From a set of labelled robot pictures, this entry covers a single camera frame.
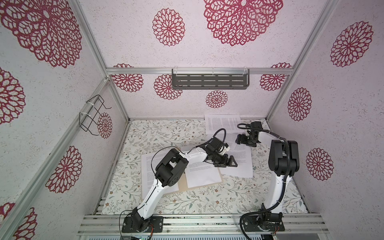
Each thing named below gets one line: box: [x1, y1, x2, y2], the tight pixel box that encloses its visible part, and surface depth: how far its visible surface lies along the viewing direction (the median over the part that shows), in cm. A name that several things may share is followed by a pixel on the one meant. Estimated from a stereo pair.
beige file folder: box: [162, 169, 224, 198], surface depth 87 cm
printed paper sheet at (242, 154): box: [218, 141, 254, 178], surface depth 94 cm
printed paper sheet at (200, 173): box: [185, 161, 223, 188], surface depth 93 cm
